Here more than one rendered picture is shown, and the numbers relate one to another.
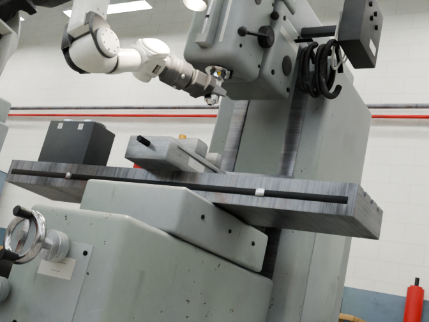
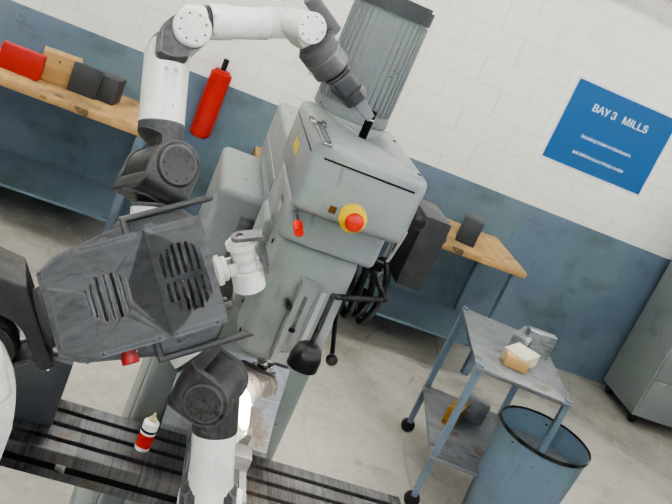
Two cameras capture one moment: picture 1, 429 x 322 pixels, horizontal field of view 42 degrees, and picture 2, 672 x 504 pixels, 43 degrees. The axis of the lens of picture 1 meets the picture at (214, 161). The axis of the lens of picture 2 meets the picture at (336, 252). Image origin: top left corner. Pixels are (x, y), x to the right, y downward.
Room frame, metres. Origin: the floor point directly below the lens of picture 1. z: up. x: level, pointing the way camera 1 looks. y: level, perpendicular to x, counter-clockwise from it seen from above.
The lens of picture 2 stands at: (0.31, 1.47, 2.20)
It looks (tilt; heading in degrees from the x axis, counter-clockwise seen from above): 17 degrees down; 312
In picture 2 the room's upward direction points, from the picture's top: 24 degrees clockwise
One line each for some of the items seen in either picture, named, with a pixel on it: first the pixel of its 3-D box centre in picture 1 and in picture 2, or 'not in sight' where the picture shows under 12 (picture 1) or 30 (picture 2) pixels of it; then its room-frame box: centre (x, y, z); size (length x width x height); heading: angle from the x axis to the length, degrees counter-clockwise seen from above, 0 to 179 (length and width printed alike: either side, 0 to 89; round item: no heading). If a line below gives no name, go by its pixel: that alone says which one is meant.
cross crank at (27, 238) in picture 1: (37, 241); not in sight; (1.25, 0.33, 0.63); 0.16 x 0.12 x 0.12; 146
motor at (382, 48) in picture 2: not in sight; (373, 56); (1.87, -0.08, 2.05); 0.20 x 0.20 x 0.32
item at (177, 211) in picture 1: (179, 228); not in sight; (1.66, 0.05, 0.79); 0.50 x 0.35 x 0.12; 146
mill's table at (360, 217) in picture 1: (168, 193); (189, 474); (1.70, 0.11, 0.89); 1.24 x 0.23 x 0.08; 56
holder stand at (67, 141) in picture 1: (76, 149); (22, 370); (2.00, 0.50, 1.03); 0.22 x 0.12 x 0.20; 58
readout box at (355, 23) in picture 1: (362, 28); (418, 243); (1.73, -0.39, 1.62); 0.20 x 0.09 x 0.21; 146
